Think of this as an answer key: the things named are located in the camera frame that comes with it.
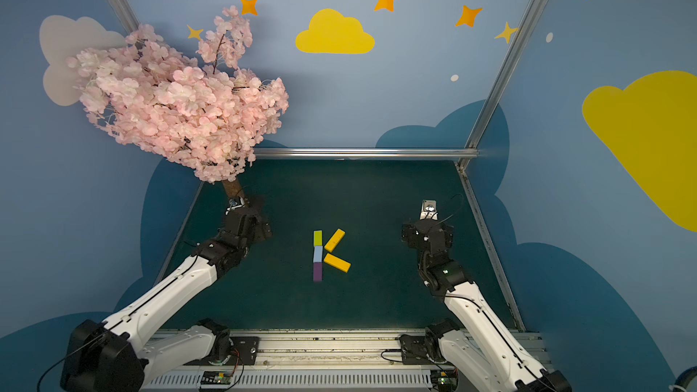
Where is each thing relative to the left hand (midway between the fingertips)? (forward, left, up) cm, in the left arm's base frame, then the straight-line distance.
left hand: (252, 220), depth 84 cm
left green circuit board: (-40, +4, -17) cm, 43 cm away
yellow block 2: (-7, -27, -15) cm, 31 cm away
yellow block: (+1, -25, -15) cm, 29 cm away
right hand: (0, -55, +4) cm, 56 cm away
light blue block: (-4, -20, -15) cm, 25 cm away
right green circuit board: (-39, -58, -18) cm, 72 cm away
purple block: (-10, -21, -15) cm, 27 cm away
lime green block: (+2, -19, -14) cm, 24 cm away
